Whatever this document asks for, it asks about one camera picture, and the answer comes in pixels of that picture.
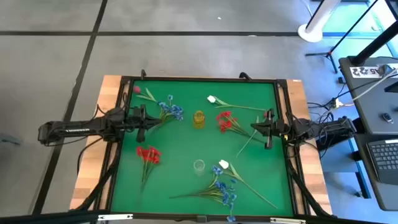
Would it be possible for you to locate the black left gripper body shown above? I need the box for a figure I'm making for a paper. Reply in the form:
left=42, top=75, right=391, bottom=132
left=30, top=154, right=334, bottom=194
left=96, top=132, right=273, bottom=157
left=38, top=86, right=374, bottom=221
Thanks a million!
left=124, top=104, right=147, bottom=143

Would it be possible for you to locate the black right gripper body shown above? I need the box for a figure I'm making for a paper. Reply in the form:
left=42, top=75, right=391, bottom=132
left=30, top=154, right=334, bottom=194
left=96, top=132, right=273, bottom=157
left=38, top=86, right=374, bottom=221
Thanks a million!
left=264, top=108, right=290, bottom=149

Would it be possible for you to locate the blue artificial flower bunch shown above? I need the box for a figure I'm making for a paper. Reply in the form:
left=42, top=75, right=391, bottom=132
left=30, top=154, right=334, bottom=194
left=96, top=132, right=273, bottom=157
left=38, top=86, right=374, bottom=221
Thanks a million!
left=150, top=94, right=185, bottom=134
left=169, top=164, right=239, bottom=223

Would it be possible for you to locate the red artificial flower bunch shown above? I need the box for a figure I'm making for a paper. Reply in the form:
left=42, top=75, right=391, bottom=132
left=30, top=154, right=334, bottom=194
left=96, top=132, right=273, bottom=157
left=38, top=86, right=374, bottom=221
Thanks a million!
left=136, top=146, right=162, bottom=195
left=216, top=111, right=265, bottom=144

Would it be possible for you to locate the white artificial tulip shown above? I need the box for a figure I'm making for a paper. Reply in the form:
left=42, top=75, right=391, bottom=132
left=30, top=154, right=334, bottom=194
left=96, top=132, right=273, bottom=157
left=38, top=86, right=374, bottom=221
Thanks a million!
left=206, top=95, right=268, bottom=112
left=218, top=159, right=279, bottom=210

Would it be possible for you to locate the clear glass vase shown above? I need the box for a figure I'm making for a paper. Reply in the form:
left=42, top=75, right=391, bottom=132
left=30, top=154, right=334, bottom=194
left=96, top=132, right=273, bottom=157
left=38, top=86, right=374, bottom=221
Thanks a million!
left=193, top=159, right=206, bottom=177

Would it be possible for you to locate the amber glass vase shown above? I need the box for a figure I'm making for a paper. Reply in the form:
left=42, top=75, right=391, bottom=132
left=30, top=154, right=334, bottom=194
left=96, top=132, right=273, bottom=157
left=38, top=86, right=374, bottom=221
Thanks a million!
left=192, top=110, right=206, bottom=130

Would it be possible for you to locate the pink artificial tulip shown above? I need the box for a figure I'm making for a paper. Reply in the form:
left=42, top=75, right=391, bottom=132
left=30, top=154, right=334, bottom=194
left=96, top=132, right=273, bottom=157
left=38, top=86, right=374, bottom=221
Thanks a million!
left=132, top=85, right=159, bottom=103

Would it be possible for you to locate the green table mat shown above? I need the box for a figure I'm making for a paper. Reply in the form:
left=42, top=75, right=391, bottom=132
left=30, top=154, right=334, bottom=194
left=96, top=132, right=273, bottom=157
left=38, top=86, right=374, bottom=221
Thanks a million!
left=110, top=79, right=295, bottom=217

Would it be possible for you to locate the black tripod stand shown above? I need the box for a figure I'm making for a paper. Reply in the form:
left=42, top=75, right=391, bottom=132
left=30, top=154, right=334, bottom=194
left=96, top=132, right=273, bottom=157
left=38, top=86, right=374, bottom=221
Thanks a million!
left=304, top=0, right=381, bottom=75

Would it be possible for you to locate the white column with round base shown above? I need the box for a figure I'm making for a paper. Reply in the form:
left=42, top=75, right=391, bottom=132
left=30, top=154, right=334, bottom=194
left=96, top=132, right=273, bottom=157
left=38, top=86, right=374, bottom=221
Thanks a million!
left=297, top=0, right=343, bottom=44

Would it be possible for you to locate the black desk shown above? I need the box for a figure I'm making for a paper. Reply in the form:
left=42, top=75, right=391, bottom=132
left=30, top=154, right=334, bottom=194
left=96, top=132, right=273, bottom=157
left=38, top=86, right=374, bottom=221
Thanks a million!
left=338, top=55, right=398, bottom=212

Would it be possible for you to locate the white paper label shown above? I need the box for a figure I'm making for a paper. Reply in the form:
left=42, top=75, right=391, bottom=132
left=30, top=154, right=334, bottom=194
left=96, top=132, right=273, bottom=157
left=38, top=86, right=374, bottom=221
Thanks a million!
left=349, top=64, right=398, bottom=78

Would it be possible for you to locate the black laptop keyboard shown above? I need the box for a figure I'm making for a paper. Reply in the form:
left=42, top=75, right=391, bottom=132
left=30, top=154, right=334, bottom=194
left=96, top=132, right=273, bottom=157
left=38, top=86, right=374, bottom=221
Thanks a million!
left=366, top=139, right=398, bottom=186

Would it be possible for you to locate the black table frame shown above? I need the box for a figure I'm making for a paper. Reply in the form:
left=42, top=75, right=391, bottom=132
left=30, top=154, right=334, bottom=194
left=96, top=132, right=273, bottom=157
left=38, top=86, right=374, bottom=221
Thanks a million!
left=102, top=75, right=304, bottom=222

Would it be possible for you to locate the silver metal bracket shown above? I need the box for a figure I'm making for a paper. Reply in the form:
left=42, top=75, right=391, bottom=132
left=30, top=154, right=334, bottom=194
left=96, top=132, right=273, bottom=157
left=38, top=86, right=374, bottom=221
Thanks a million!
left=98, top=213, right=134, bottom=222
left=269, top=217, right=307, bottom=224

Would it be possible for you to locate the blue desk frame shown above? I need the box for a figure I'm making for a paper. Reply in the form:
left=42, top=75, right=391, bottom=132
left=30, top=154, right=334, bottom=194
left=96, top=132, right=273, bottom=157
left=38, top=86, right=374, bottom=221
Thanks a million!
left=347, top=136, right=373, bottom=200

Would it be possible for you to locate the thick black post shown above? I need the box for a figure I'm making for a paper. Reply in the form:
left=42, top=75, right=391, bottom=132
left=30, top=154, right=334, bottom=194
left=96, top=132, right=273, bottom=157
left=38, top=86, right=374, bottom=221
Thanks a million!
left=348, top=19, right=398, bottom=67

